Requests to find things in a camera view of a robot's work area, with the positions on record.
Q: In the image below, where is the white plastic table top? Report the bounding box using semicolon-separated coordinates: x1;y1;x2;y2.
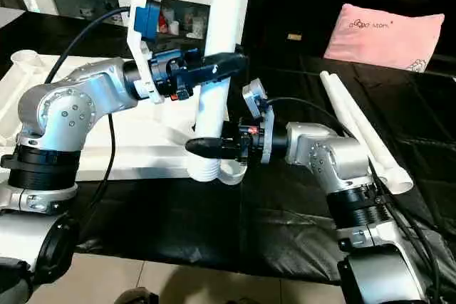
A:
0;50;249;187

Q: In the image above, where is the black work mat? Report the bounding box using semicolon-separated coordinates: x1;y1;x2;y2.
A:
0;10;456;287

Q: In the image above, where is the dark left robot foot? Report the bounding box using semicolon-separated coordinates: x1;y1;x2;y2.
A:
117;286;160;304

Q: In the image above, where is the pink pillow with print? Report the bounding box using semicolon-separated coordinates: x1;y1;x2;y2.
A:
323;3;445;73

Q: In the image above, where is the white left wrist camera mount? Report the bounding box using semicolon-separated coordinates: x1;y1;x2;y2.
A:
126;0;167;106

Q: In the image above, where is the black left wrist camera cable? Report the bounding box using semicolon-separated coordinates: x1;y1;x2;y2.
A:
45;6;132;243

